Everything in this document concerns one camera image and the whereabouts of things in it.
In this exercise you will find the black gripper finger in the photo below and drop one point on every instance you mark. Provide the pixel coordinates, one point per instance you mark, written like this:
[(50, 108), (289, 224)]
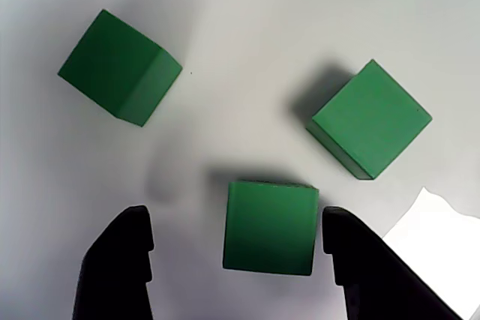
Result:
[(116, 260), (375, 271)]

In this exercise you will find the green plastic cube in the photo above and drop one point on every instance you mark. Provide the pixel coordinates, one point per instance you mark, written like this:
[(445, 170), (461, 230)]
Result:
[(116, 65), (369, 121), (270, 230)]

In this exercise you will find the white round plate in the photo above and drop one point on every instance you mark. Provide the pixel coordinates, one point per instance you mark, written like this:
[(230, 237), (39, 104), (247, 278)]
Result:
[(240, 16)]

